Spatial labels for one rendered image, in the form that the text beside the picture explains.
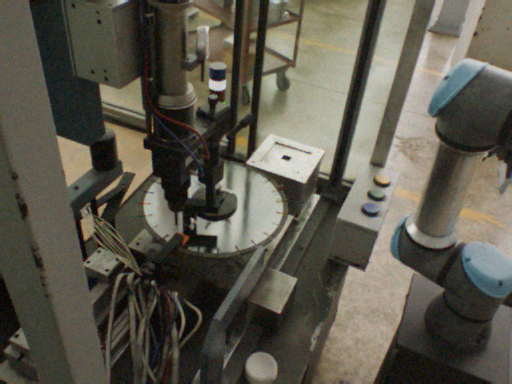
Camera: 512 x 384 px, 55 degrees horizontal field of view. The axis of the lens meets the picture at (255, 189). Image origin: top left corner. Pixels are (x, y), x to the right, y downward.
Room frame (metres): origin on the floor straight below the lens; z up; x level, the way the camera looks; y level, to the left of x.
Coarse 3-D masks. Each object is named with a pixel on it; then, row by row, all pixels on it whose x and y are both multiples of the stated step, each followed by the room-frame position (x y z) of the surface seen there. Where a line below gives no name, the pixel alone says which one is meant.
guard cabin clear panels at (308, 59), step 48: (288, 0) 1.32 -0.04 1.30; (336, 0) 1.28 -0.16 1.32; (192, 48) 1.43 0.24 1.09; (288, 48) 1.32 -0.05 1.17; (336, 48) 1.27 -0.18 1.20; (384, 48) 1.23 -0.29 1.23; (240, 96) 1.37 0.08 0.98; (288, 96) 1.31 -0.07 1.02; (336, 96) 1.26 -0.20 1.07; (384, 96) 1.21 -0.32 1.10; (240, 144) 1.36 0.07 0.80
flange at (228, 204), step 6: (198, 192) 0.90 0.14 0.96; (204, 192) 0.90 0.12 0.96; (222, 192) 0.89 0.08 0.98; (216, 198) 0.87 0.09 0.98; (222, 198) 0.87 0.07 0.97; (228, 198) 0.89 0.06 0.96; (234, 198) 0.89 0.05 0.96; (222, 204) 0.86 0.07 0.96; (228, 204) 0.87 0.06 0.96; (234, 204) 0.87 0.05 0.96; (222, 210) 0.84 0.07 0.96; (228, 210) 0.85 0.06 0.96; (234, 210) 0.86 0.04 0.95; (204, 216) 0.83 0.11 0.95; (210, 216) 0.82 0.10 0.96; (216, 216) 0.83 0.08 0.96; (222, 216) 0.83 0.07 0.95
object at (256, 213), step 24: (240, 168) 1.03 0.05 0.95; (192, 192) 0.91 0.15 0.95; (240, 192) 0.93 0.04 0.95; (264, 192) 0.94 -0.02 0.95; (168, 216) 0.82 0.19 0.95; (240, 216) 0.84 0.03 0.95; (264, 216) 0.85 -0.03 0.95; (168, 240) 0.74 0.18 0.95; (192, 240) 0.75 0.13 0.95; (216, 240) 0.75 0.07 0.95; (240, 240) 0.76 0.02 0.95
